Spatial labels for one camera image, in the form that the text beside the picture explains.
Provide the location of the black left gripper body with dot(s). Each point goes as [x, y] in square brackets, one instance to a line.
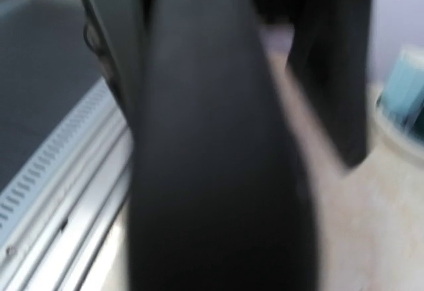
[328, 56]

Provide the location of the black phone case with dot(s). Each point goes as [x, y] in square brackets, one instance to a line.
[220, 199]

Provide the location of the light blue white cup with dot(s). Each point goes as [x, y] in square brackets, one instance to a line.
[402, 97]

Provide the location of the aluminium front rail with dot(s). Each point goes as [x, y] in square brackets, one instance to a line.
[37, 200]

